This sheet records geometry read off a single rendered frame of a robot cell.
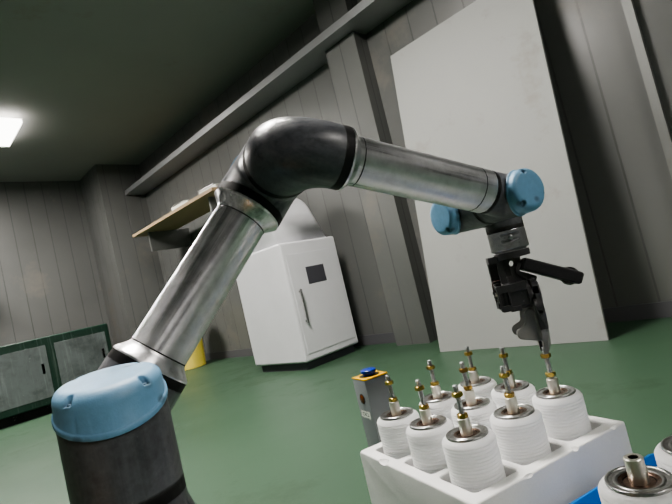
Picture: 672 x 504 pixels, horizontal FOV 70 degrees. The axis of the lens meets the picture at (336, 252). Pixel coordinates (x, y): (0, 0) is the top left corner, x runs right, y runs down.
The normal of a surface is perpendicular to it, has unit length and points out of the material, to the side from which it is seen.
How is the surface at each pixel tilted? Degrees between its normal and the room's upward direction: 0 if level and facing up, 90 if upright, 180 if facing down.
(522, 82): 83
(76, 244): 90
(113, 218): 90
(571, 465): 90
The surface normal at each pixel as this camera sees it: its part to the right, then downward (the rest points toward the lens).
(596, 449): 0.42, -0.15
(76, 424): -0.18, -0.07
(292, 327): -0.69, 0.12
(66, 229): 0.68, -0.21
